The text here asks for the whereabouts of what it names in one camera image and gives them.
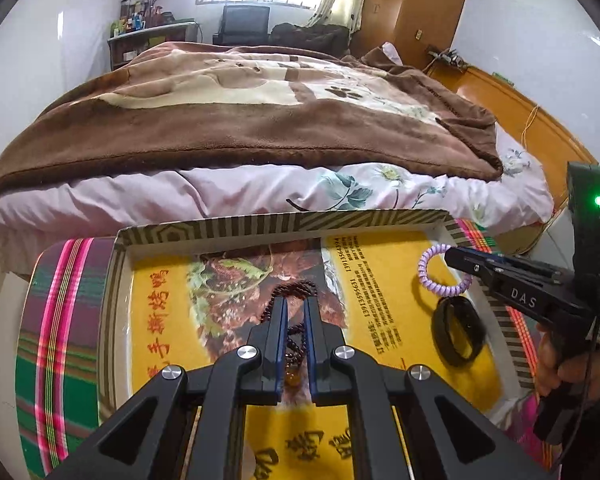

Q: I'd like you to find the wooden side desk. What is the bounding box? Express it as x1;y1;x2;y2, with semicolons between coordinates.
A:
107;21;202;70

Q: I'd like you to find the dark clothes pile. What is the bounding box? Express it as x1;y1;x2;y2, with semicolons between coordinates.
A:
268;23;350;58

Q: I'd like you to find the black wristband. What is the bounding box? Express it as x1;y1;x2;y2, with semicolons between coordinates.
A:
431;296;486;367

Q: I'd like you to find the wooden wardrobe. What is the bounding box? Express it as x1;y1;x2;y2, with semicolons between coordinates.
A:
350;0;465;70

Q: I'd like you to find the purple spiral hair tie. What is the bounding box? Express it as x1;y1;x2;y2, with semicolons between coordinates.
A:
417;242;474;297

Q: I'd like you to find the black camera module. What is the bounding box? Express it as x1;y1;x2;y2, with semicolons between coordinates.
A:
567;162;600;307

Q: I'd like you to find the striped yellow cardboard box tray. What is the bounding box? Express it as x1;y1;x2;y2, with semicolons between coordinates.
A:
97;209;537;480

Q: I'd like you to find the brown paw print blanket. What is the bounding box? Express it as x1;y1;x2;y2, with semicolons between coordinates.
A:
0;42;503;196

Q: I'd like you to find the black office chair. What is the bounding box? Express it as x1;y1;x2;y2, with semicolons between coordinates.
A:
212;4;270;46

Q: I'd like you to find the dark brown bead necklace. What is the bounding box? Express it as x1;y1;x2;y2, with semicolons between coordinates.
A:
258;278;322;391

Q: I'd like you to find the pink green plaid cloth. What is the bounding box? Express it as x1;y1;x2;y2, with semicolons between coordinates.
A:
16;211;555;478

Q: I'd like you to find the pink floral bed sheet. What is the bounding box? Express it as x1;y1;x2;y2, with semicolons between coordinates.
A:
0;128;554;274

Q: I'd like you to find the wooden headboard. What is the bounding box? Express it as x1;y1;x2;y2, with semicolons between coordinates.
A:
428;63;596;210

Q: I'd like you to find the right hand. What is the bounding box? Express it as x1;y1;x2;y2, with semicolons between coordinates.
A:
534;324;600;402

